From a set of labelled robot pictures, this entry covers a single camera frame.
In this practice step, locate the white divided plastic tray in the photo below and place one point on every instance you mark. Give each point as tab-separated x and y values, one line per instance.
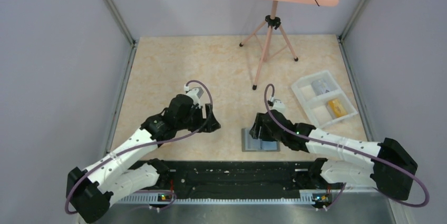
314	105

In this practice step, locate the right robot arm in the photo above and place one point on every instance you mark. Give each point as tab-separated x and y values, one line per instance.
349	152

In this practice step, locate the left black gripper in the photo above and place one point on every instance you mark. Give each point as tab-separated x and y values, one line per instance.
209	124

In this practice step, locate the silver card in tray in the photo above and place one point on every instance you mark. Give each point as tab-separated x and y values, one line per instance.
320	87

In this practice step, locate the gold cards in tray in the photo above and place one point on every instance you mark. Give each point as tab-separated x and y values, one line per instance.
336	108

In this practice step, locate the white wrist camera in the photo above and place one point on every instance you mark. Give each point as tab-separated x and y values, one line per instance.
195	93
276	104

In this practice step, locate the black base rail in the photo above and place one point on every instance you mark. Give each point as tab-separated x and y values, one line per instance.
235	181

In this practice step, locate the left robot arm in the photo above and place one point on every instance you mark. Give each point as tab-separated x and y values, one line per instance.
132	156

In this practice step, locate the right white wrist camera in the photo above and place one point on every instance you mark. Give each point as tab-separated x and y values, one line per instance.
276	104

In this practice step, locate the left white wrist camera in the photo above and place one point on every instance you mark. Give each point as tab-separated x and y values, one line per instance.
195	93

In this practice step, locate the grey card holder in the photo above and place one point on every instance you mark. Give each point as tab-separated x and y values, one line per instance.
249	144

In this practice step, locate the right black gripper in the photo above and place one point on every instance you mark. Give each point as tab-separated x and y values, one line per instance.
255	131

